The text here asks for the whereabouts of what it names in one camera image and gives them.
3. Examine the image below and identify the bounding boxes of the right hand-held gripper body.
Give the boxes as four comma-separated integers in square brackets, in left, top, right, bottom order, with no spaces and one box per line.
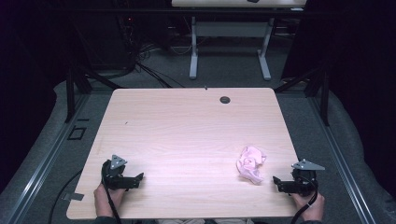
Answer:
[290,159,326,198]

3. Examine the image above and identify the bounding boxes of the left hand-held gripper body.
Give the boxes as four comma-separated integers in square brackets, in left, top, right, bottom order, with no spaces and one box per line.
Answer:
[101,154,132,190]

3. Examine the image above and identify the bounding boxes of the pink sock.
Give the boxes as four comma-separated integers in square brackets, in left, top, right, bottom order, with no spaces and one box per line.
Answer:
[235,145,268,185]

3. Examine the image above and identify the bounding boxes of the person's right hand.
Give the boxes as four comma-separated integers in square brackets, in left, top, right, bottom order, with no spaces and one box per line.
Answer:
[290,190,326,222]

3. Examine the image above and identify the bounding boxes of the person's left hand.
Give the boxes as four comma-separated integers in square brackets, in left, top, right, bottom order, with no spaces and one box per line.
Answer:
[93,183,126,218]

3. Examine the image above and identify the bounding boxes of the grey tape piece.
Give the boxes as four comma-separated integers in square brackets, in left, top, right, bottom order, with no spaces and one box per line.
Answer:
[61,191,85,202]

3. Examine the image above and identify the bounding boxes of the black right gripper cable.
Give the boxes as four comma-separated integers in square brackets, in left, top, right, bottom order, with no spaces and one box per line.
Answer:
[290,176,319,224]

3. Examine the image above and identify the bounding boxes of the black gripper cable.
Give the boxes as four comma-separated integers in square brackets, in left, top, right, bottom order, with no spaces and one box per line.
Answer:
[290,176,319,224]
[101,167,123,224]

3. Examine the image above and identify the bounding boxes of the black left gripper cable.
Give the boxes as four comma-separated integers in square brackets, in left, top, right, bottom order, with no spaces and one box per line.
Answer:
[101,167,123,224]

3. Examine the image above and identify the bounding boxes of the aluminium floor rail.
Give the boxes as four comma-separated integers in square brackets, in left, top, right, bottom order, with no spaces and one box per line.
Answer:
[6,92,92,224]
[307,96,378,224]

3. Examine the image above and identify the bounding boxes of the black floor cable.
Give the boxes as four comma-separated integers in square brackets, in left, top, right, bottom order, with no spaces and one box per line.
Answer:
[47,168,84,224]

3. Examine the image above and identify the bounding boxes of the black metal frame stand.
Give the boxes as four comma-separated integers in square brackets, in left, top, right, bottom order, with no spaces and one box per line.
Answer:
[64,18,125,124]
[274,66,332,127]

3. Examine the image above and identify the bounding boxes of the bundle of black cables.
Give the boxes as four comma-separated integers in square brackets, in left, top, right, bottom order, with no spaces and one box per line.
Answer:
[118,15,186,90]

